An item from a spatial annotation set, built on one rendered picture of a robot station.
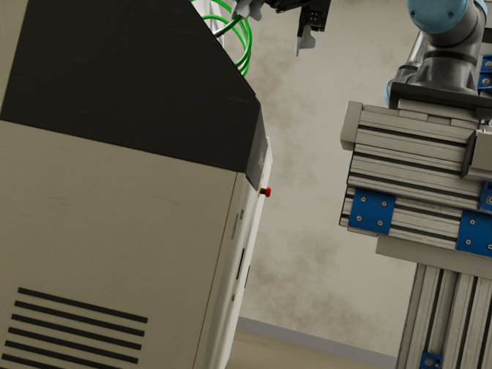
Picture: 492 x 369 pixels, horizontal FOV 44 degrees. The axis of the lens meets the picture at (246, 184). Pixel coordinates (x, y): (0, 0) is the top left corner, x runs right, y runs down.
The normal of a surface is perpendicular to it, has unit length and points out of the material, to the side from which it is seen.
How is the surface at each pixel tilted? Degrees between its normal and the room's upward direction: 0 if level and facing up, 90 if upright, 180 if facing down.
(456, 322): 90
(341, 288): 90
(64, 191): 90
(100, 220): 90
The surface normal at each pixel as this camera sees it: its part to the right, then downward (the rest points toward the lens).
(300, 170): -0.20, -0.10
